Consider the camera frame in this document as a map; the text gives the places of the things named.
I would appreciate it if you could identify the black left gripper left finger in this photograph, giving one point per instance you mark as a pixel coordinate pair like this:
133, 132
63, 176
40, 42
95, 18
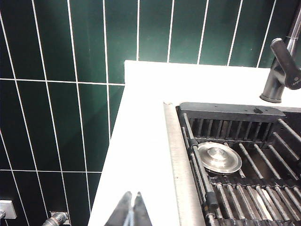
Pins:
123, 209

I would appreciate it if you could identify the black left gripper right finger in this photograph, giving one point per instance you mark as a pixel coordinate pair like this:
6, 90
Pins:
141, 212

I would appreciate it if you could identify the black kitchen faucet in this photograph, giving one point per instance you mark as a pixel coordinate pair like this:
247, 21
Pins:
278, 70

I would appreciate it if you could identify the black sink basin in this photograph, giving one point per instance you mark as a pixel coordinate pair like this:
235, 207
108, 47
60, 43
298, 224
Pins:
174, 153

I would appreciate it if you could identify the stainless steel drain lid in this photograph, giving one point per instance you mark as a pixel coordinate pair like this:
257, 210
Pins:
218, 157

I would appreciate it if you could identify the black roll-up bar mat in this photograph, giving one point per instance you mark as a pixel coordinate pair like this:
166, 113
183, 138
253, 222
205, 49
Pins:
235, 182

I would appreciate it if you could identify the black slotted drainer basket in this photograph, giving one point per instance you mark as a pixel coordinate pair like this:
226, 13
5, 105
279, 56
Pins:
230, 110

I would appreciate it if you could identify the metal wall plate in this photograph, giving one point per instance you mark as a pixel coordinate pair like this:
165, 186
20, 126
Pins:
8, 208

